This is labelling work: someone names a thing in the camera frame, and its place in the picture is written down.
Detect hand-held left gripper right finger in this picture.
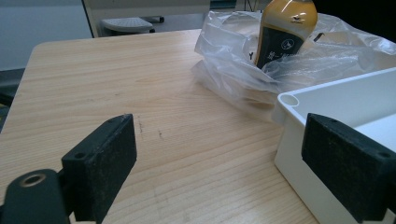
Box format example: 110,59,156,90
301,112,396,224

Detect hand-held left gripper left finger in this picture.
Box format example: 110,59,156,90
61,113,138,224

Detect white plastic box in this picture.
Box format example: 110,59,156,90
271,67,396,224

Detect grey round stool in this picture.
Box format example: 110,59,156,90
100,16,165,35

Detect clear plastic bag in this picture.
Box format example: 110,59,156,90
190,10,396,122

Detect yellow bottle with black label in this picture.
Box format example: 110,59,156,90
254,0,318,70

